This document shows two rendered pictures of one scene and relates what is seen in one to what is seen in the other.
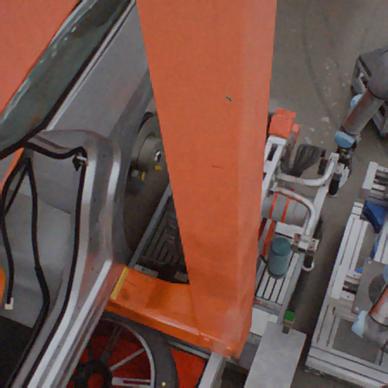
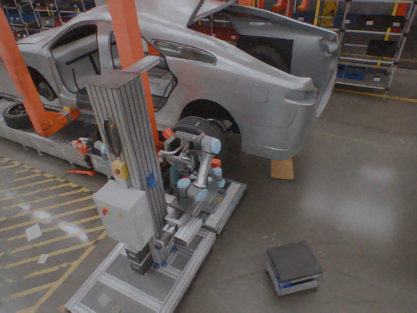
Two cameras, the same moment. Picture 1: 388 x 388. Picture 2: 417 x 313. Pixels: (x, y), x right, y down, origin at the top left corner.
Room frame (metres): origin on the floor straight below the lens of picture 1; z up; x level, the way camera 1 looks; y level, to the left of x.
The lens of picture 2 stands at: (1.37, -2.78, 2.73)
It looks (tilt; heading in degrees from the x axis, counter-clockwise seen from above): 37 degrees down; 91
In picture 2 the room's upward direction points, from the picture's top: 4 degrees counter-clockwise
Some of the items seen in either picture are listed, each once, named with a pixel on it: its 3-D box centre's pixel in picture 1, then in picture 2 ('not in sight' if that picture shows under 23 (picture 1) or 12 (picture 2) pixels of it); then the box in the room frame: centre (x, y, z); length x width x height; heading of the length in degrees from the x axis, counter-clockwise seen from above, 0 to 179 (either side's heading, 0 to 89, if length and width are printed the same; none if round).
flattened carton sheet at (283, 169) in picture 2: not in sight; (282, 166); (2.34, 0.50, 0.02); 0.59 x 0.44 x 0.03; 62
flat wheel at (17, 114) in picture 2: not in sight; (25, 113); (-1.84, 1.79, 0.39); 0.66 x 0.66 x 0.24
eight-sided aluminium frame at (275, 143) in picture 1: (264, 198); (187, 156); (1.11, -0.27, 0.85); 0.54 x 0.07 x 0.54; 152
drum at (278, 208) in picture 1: (281, 203); (184, 159); (1.07, -0.34, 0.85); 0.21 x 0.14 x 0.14; 62
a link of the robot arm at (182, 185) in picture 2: not in sight; (185, 187); (1.12, -0.89, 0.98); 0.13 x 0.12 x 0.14; 145
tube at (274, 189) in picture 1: (290, 207); (171, 146); (0.96, -0.33, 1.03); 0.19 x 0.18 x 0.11; 62
